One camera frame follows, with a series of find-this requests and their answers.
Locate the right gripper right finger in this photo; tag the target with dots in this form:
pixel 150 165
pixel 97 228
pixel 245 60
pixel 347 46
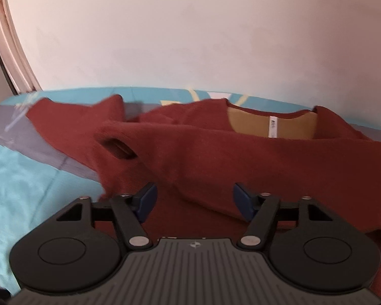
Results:
pixel 307 244

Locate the white window frame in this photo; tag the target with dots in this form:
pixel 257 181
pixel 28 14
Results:
pixel 17 72

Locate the blue and mauve bedsheet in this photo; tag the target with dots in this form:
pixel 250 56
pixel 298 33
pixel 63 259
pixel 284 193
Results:
pixel 37 180

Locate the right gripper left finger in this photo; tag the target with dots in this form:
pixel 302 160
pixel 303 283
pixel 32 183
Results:
pixel 83 244

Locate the dark red knit sweater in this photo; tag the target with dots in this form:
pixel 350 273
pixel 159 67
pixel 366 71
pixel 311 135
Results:
pixel 195 153

